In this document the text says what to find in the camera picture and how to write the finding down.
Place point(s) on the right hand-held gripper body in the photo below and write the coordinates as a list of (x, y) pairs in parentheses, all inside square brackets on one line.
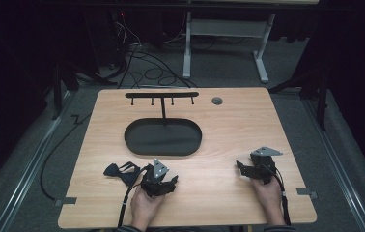
[(262, 167)]

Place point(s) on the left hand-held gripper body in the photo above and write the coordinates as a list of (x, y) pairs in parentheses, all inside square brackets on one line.
[(154, 186)]

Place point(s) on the person's left hand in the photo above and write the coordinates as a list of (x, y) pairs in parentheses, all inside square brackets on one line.
[(143, 206)]

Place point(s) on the person's right hand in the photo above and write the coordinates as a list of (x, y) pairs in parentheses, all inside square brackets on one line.
[(269, 195)]

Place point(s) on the dark bow tie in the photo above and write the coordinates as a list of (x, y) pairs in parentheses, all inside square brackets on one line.
[(121, 172)]

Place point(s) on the black hanger stand with tray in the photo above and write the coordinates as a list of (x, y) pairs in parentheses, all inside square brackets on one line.
[(162, 135)]

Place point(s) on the grey tape piece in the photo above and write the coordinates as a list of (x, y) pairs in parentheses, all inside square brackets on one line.
[(65, 201), (306, 192)]

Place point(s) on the round grey table grommet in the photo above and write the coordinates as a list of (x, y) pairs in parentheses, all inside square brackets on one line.
[(217, 101)]

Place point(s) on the black metal stand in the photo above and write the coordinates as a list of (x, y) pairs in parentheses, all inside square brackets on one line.
[(319, 87), (60, 83)]

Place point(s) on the aluminium floor rail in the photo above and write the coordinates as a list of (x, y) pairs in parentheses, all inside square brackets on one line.
[(338, 167), (29, 170)]

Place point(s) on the white metal desk frame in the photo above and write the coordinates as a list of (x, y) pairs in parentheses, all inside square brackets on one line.
[(225, 30)]

